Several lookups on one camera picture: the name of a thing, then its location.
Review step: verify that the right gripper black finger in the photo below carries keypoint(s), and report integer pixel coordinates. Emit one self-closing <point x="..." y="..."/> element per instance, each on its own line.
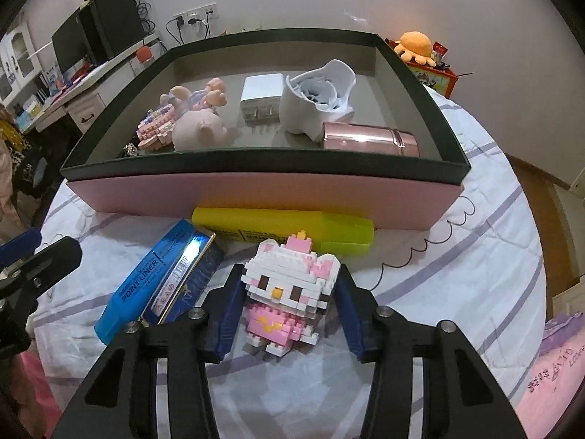
<point x="47" y="268"/>

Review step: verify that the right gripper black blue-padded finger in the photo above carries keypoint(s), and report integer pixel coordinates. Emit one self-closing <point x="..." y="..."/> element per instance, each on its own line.
<point x="117" y="398"/>
<point x="461" y="398"/>

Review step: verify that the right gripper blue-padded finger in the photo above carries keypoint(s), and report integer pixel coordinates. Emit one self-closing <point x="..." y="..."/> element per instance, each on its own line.
<point x="19" y="247"/>

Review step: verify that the blue point liner pen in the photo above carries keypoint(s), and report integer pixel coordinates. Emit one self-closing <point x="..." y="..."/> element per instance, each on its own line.
<point x="129" y="300"/>

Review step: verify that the blue metal harmonica box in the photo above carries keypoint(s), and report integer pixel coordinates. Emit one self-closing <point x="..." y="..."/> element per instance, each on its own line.
<point x="185" y="280"/>

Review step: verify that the pink brick keyboard toy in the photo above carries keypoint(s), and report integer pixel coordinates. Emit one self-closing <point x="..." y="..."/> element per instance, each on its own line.
<point x="156" y="130"/>

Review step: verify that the pink white brick cat figure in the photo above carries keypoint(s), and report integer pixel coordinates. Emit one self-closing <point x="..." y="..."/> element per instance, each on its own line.
<point x="290" y="287"/>

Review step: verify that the yellow highlighter pen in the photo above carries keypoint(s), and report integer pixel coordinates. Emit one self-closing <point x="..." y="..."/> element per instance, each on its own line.
<point x="341" y="235"/>

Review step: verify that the white power adapter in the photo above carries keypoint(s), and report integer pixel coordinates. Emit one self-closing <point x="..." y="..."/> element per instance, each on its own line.
<point x="260" y="98"/>

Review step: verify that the pink embroidered pillow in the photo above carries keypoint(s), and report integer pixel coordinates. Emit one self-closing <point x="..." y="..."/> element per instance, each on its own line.
<point x="556" y="376"/>

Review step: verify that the white desk with drawers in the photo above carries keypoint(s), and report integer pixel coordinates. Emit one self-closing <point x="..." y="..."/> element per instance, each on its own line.
<point x="89" y="97"/>

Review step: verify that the white glass-door cabinet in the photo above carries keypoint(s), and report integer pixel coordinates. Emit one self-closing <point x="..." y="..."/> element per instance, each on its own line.
<point x="19" y="63"/>

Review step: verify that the pink pig doll figure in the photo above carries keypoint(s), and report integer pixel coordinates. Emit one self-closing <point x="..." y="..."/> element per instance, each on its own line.
<point x="196" y="122"/>

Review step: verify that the black computer monitor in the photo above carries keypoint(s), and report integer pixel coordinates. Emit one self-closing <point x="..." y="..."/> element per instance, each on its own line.
<point x="69" y="43"/>

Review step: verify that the bottle with red cap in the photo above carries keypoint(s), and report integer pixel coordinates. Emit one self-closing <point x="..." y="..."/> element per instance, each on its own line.
<point x="144" y="55"/>

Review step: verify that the rose gold metal cylinder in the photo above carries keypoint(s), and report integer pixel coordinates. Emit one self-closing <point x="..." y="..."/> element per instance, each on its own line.
<point x="369" y="139"/>

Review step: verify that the pink box with black rim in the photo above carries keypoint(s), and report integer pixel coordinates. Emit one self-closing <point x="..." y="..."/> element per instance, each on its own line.
<point x="265" y="166"/>

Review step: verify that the red cartoon storage crate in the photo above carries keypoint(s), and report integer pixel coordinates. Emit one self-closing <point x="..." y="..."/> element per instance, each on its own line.
<point x="441" y="78"/>

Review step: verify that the orange octopus plush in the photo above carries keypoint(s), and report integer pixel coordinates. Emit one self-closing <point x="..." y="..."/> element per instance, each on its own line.
<point x="415" y="47"/>

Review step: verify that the white wall power strip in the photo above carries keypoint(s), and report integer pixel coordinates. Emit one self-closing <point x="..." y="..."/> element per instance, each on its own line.
<point x="207" y="12"/>

